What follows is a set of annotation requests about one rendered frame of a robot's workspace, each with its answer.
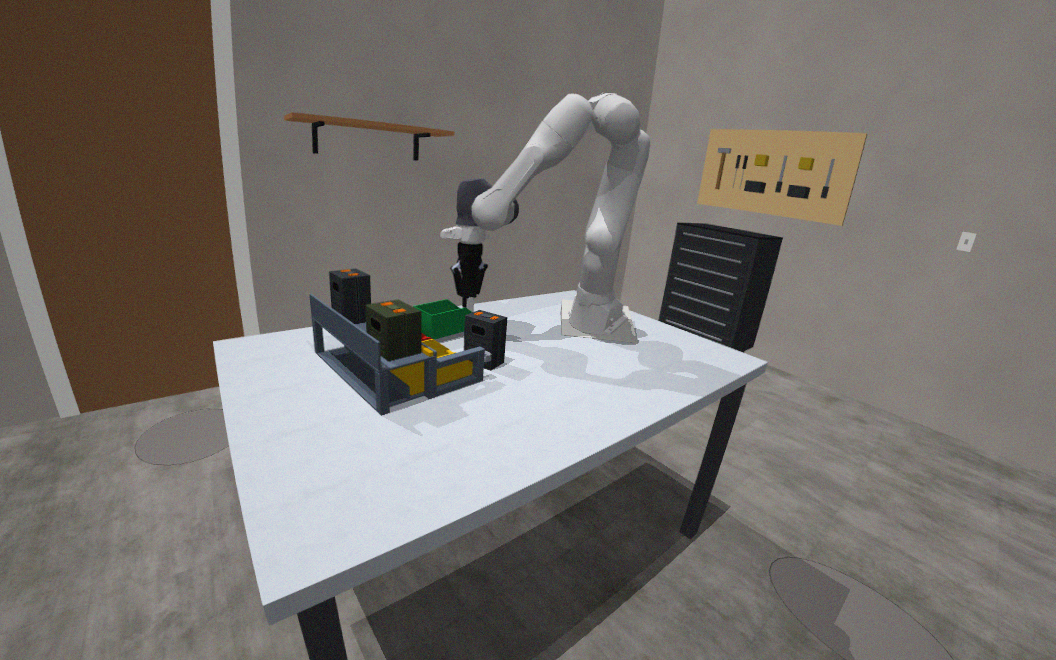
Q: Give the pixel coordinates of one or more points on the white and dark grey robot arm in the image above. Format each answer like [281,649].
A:
[479,207]

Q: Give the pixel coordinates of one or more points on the yellow open bin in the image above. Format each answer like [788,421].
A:
[413,375]

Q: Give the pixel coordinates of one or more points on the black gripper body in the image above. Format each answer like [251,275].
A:
[473,253]

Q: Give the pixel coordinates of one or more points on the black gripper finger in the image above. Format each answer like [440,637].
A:
[462,283]
[476,280]

